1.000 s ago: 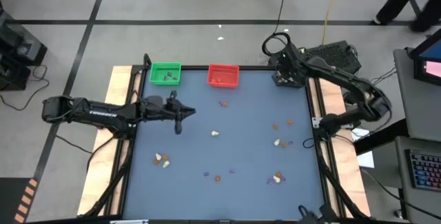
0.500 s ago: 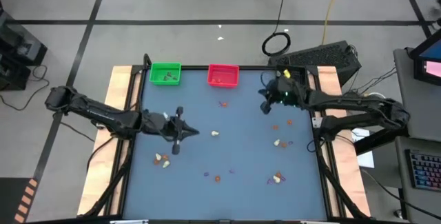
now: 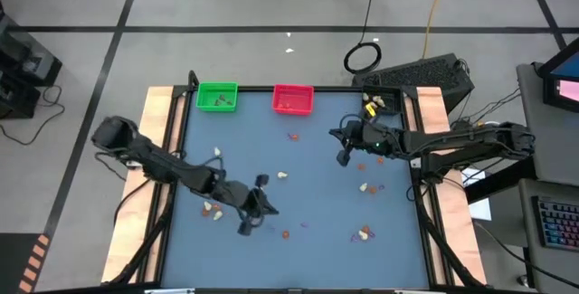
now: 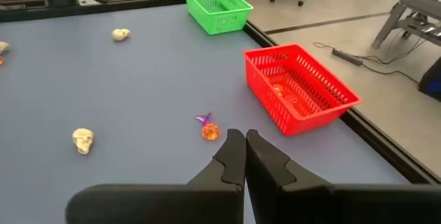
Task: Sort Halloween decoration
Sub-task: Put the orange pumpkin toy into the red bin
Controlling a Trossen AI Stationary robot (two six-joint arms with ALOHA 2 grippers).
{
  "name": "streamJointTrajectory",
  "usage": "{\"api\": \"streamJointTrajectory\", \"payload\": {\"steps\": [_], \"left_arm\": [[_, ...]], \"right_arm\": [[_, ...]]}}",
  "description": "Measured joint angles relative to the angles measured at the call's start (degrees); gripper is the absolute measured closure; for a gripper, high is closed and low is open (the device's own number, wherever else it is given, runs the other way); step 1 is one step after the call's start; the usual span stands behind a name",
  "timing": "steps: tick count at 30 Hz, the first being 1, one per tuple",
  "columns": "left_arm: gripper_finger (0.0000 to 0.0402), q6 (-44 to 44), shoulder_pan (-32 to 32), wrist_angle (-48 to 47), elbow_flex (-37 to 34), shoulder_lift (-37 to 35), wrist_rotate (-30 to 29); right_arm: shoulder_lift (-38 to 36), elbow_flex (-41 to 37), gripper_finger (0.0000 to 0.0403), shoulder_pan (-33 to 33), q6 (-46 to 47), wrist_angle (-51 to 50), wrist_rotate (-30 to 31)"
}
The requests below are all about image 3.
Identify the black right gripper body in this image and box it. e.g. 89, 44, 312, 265
337, 119, 403, 167

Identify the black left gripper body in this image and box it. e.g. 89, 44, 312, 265
210, 175, 270, 235

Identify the black plastic basket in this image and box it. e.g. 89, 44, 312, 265
360, 84, 403, 117

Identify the red plastic basket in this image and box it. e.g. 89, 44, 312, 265
271, 83, 316, 117

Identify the black mesh computer tower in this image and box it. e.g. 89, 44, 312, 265
351, 52, 476, 115

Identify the green plastic basket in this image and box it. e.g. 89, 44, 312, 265
195, 81, 240, 113

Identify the wooden table side board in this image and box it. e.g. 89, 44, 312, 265
404, 86, 488, 286
100, 86, 187, 285

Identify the white paper sheet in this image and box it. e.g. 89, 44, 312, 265
460, 166, 493, 222

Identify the grey desk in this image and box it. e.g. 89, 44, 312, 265
517, 62, 579, 294

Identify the black monitor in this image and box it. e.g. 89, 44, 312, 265
536, 35, 579, 114

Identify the backlit black keyboard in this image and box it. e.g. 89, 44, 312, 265
531, 194, 579, 252

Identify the black orange striped mat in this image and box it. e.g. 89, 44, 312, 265
0, 232, 52, 294

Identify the black equipment stack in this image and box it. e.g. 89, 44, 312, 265
0, 0, 63, 121

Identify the black coiled cable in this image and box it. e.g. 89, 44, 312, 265
342, 0, 384, 76

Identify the yellow floor cable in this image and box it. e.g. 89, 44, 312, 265
422, 0, 450, 59

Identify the black floor cable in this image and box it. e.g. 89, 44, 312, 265
0, 84, 67, 147
470, 219, 579, 291

